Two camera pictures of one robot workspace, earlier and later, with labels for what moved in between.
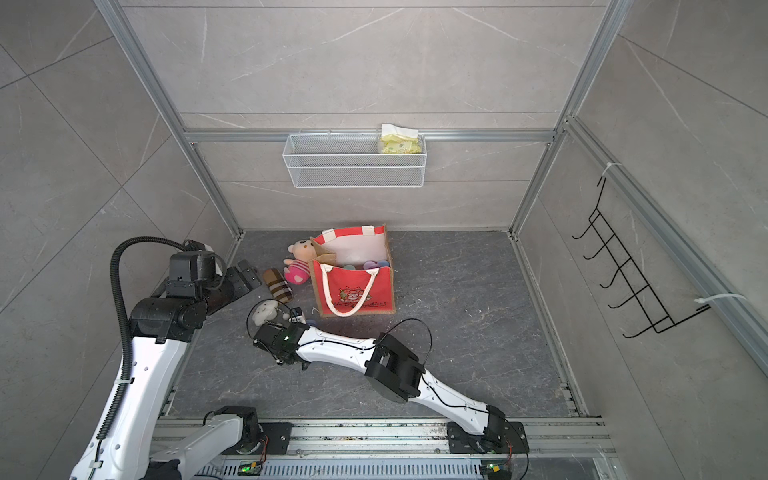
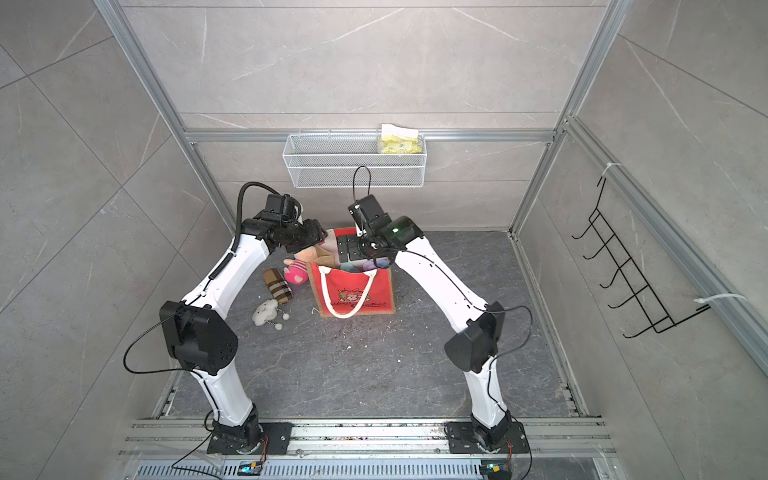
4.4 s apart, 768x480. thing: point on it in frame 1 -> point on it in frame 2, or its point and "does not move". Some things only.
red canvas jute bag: x=352 y=272 does not move
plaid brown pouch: x=278 y=285 does not move
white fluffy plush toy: x=265 y=311 does not move
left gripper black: x=240 y=287 -> x=315 y=234
